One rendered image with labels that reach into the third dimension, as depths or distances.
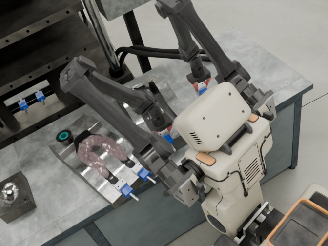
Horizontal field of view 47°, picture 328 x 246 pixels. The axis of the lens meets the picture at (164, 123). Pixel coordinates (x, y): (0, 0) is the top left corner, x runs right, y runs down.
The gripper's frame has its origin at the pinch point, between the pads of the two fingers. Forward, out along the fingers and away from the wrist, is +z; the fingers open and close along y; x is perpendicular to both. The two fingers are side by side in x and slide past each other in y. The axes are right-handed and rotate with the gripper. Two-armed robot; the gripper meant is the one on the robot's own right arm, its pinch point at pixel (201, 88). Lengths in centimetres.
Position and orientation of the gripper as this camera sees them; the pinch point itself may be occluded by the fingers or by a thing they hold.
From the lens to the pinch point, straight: 186.5
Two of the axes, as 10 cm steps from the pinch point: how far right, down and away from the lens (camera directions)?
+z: 2.3, 6.6, 7.2
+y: -8.6, 4.8, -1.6
